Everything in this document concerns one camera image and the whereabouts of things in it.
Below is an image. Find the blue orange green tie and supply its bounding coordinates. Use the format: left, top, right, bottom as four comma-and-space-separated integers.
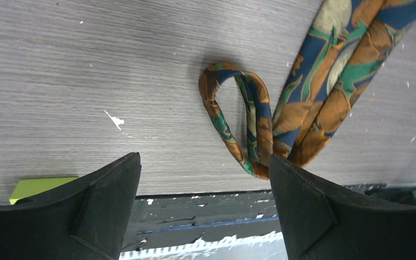
198, 1, 416, 179

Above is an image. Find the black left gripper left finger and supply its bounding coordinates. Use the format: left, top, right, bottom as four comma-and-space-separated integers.
0, 152, 141, 259

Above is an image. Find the aluminium front rail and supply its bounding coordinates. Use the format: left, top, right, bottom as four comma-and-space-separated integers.
119, 231, 288, 260

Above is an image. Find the lime green block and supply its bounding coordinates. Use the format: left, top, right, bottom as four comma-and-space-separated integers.
9, 177, 77, 205

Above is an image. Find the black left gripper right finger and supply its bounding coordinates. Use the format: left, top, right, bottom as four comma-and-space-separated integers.
269, 155, 416, 259

